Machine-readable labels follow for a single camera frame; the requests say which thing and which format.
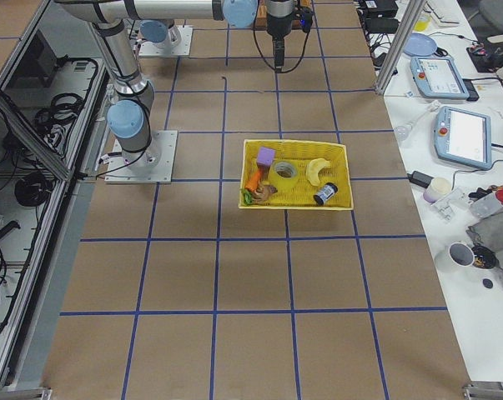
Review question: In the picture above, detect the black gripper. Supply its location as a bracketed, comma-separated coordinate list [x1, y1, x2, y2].
[266, 14, 293, 73]

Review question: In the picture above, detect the yellow tape roll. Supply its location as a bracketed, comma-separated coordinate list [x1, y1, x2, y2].
[268, 161, 299, 193]

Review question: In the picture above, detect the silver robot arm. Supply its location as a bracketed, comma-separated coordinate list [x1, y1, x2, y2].
[58, 1, 259, 169]
[140, 19, 182, 49]

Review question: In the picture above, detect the purple foam block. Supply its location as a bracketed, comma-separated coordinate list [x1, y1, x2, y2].
[256, 147, 276, 168]

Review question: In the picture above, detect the toy banana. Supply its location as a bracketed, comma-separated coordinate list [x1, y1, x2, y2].
[305, 158, 331, 187]

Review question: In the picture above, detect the toy carrot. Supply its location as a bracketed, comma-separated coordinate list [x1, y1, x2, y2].
[241, 169, 263, 206]

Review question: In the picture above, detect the light blue plate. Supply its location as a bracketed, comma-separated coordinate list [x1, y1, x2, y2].
[403, 32, 438, 57]

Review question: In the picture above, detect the brown toy animal figure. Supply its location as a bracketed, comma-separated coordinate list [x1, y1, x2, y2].
[251, 185, 278, 204]

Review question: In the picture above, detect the black cylindrical can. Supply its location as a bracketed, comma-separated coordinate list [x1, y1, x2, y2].
[313, 182, 338, 206]

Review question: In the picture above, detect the upper teach pendant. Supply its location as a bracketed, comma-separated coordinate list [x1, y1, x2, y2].
[410, 57, 469, 100]

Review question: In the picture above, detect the teach pendant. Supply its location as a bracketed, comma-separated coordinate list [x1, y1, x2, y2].
[433, 106, 492, 170]
[410, 57, 469, 100]

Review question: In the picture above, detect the lower teach pendant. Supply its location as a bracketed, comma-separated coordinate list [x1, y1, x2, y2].
[433, 106, 492, 170]

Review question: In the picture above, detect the white lilac cup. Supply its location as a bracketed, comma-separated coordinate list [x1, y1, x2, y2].
[423, 177, 451, 203]

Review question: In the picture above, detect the white mug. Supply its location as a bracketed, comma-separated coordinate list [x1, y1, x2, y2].
[434, 242, 475, 273]

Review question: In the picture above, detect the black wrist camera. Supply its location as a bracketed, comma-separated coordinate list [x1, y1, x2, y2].
[298, 7, 314, 33]

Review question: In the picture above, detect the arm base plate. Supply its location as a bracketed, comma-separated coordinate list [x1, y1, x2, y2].
[103, 130, 178, 184]
[137, 24, 193, 58]

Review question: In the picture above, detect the aluminium frame post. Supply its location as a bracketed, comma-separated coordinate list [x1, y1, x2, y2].
[375, 0, 425, 95]

